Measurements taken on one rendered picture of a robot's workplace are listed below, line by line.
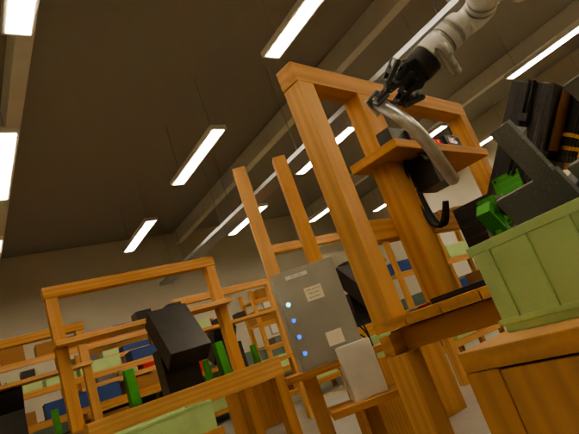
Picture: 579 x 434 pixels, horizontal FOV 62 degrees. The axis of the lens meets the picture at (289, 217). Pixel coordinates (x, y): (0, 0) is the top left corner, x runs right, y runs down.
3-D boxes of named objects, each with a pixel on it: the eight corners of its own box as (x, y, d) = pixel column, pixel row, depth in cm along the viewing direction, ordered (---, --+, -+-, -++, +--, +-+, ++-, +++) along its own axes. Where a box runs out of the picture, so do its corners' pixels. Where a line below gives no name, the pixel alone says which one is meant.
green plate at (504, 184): (543, 217, 193) (525, 172, 202) (534, 213, 188) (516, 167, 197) (516, 229, 200) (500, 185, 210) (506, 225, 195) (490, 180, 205)
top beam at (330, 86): (467, 115, 295) (460, 103, 298) (296, 79, 189) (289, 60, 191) (454, 124, 301) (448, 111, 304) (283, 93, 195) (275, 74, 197)
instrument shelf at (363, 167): (489, 154, 257) (486, 148, 258) (397, 145, 193) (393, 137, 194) (449, 176, 274) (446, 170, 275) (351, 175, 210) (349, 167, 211)
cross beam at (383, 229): (494, 222, 277) (488, 207, 279) (357, 243, 185) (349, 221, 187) (486, 226, 280) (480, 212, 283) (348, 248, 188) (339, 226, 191)
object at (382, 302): (539, 264, 270) (466, 115, 295) (392, 319, 165) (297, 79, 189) (524, 269, 276) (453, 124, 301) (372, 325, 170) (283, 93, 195)
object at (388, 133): (412, 142, 215) (406, 128, 217) (393, 140, 204) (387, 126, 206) (400, 151, 220) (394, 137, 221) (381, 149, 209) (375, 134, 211)
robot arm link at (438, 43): (439, 49, 102) (461, 27, 101) (409, 40, 111) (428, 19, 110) (457, 78, 107) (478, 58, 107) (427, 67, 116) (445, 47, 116)
